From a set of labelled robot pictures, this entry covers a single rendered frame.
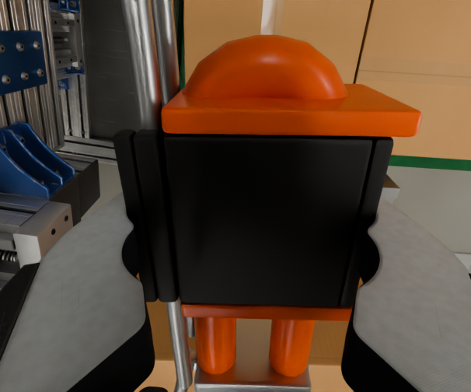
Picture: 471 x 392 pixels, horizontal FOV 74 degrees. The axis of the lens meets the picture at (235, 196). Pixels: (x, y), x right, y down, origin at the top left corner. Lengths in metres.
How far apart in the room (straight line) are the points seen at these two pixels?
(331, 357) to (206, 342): 0.30
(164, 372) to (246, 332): 0.26
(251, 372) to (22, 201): 0.46
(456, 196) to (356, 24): 1.15
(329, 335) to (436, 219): 1.39
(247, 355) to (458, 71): 0.82
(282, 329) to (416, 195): 1.55
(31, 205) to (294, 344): 0.47
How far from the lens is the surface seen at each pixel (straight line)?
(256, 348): 0.20
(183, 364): 0.17
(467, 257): 2.01
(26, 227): 0.51
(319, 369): 0.45
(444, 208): 1.79
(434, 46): 0.88
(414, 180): 1.64
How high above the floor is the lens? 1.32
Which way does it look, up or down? 62 degrees down
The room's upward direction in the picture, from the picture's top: 176 degrees counter-clockwise
